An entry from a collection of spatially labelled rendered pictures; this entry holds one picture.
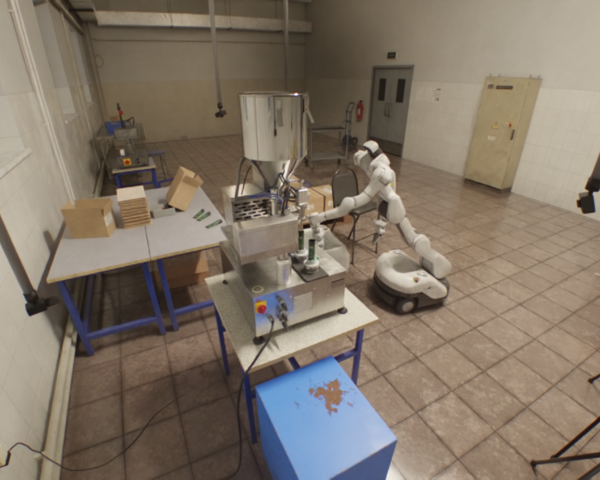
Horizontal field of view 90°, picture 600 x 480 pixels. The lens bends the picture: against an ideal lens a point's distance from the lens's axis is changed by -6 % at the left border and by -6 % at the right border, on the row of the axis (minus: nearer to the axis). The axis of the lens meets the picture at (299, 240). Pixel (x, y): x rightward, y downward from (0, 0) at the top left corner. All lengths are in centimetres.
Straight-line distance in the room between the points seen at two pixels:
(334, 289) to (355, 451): 69
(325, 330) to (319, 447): 52
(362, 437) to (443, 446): 88
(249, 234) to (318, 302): 54
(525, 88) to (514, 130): 67
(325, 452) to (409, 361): 135
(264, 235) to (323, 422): 81
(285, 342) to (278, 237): 53
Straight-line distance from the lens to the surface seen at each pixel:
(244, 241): 128
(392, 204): 253
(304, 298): 154
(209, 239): 254
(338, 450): 145
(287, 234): 134
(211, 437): 222
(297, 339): 159
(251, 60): 1216
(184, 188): 307
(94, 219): 288
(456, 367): 271
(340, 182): 363
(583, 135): 651
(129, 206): 292
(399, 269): 304
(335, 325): 167
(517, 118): 653
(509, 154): 659
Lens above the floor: 187
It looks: 27 degrees down
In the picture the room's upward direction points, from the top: straight up
